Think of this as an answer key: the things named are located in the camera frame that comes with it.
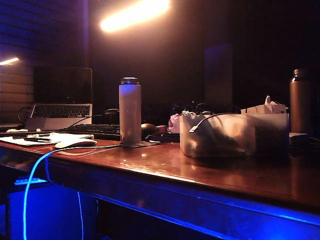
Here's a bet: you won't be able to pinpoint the dark computer mouse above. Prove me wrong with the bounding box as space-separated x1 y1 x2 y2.
140 122 160 139

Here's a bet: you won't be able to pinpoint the backlit keyboard under desk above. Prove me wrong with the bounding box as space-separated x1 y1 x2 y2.
13 176 47 186

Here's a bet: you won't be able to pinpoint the black headphones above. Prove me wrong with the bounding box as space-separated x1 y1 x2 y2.
103 108 120 125

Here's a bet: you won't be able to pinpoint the silver open laptop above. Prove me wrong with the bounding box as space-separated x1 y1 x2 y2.
24 66 94 131

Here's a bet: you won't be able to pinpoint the long bright ceiling light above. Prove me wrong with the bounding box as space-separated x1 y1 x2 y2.
99 0 173 33

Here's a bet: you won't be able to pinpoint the cabinet under desk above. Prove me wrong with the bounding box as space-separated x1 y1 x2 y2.
7 183 97 240

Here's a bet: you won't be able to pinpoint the crumpled white paper receipts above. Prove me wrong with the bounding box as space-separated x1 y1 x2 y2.
241 95 289 115

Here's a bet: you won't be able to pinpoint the black looped cable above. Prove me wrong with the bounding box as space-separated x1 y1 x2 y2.
17 106 32 126

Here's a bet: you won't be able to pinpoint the tall white water bottle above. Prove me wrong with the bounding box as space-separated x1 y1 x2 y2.
118 76 142 148

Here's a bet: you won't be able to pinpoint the black cable loops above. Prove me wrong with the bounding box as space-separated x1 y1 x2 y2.
171 101 240 116

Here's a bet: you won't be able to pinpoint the black pen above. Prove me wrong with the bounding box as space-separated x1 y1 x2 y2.
23 137 52 144

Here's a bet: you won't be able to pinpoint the white paper sheets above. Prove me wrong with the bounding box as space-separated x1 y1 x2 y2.
0 132 95 147

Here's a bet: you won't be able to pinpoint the long black marker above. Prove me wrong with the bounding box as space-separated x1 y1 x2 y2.
12 133 51 140

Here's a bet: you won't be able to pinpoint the black spiral binding strip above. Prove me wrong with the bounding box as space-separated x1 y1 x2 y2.
0 129 60 137

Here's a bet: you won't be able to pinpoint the white computer mouse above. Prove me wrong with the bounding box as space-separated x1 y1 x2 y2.
54 138 98 150

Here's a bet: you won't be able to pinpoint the thick white cable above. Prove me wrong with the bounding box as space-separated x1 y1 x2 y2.
22 143 123 240

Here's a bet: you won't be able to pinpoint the dark metal flask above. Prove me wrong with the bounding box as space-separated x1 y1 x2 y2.
289 68 312 135

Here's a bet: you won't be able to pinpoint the charging cable with plug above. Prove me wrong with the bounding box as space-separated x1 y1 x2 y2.
188 112 241 134

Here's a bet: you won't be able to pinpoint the translucent plastic box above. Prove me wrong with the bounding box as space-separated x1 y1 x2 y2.
179 113 290 159

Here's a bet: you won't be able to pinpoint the dark upright panel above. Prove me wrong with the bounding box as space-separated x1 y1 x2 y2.
204 44 233 108

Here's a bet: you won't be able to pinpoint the black computer keyboard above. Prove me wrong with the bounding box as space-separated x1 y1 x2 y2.
55 123 122 141

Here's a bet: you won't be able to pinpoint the short bright light strip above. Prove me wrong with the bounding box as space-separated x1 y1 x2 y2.
0 56 20 66

